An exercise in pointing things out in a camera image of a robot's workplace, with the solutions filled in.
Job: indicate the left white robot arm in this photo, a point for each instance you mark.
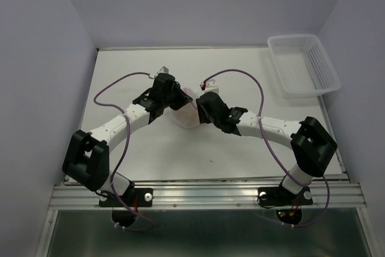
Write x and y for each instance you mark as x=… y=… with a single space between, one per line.
x=87 y=156

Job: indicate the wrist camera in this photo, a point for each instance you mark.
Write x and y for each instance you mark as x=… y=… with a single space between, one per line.
x=210 y=86
x=163 y=69

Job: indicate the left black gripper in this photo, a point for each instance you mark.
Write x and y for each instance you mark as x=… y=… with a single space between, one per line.
x=183 y=99

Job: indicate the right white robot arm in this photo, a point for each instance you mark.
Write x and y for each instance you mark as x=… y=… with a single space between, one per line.
x=313 y=147

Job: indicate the white plastic basket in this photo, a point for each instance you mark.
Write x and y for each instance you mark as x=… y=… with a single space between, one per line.
x=302 y=65

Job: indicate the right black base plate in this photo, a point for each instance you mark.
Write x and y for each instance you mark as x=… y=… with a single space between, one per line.
x=279 y=197

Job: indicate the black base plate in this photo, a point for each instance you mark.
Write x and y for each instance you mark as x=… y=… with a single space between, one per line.
x=279 y=197
x=133 y=197

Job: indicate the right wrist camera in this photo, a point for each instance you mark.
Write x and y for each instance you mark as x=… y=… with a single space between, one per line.
x=210 y=86

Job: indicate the aluminium mounting rail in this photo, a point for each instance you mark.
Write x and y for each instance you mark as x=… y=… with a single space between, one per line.
x=215 y=195

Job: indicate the white mesh laundry bag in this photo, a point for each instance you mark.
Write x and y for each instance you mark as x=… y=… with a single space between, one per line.
x=187 y=117

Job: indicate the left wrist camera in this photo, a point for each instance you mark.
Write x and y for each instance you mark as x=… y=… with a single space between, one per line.
x=163 y=69

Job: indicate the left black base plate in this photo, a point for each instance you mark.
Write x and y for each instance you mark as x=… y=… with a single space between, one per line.
x=133 y=197

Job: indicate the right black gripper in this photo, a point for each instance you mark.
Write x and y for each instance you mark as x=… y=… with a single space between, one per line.
x=203 y=117

